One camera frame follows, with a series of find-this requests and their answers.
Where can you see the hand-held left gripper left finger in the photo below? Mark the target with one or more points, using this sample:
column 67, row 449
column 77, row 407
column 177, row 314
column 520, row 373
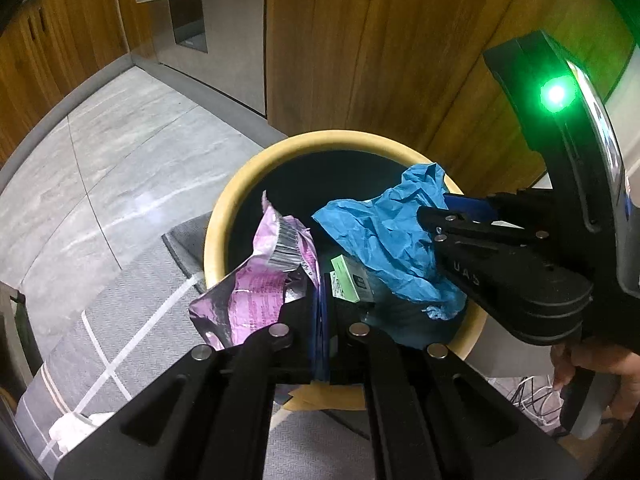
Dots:
column 300, row 350

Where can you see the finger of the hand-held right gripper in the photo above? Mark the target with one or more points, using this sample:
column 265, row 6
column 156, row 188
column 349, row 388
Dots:
column 470, row 205
column 465, row 235

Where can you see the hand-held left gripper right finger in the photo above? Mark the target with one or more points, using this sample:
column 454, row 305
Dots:
column 360, row 360

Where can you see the purple foil wrapper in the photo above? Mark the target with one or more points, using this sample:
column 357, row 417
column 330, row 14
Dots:
column 250, row 300

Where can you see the blue paper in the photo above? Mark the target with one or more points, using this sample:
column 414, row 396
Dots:
column 380, row 230

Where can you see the green cardboard box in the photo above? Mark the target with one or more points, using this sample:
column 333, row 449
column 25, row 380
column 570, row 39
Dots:
column 347, row 275

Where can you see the teal bin with yellow rim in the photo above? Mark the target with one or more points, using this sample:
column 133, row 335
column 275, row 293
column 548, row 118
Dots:
column 232, row 200

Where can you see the white tissue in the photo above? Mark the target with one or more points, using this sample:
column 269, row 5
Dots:
column 75, row 430

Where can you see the person's right hand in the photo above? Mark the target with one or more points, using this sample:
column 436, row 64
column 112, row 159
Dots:
column 605, row 357

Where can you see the tall wooden cabinet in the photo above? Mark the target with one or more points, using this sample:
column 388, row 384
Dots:
column 375, row 60

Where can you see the grey checked mat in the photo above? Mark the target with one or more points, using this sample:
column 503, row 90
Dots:
column 125, row 310

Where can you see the stainless steel oven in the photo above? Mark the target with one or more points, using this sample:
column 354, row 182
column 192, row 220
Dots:
column 230, row 35

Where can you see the wooden base cabinets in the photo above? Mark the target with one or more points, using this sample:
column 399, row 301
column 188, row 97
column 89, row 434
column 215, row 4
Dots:
column 75, row 25

